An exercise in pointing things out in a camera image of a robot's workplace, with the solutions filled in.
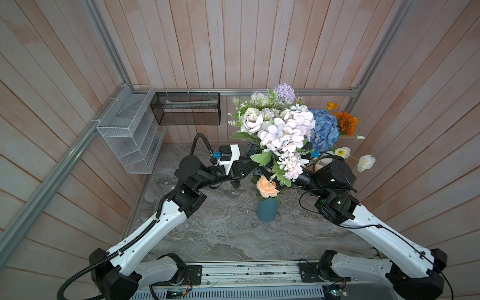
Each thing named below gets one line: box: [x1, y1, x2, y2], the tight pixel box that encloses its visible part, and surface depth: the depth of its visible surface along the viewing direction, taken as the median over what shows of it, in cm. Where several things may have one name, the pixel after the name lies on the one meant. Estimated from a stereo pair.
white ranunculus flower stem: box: [334, 135, 377, 174], surface depth 60 cm
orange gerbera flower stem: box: [333, 110, 360, 136], surface depth 75 cm
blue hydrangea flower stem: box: [308, 108, 340, 153], surface depth 65 cm
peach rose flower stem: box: [256, 175, 280, 199], surface depth 58 cm
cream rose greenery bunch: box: [228, 83, 316, 188], surface depth 37 cm
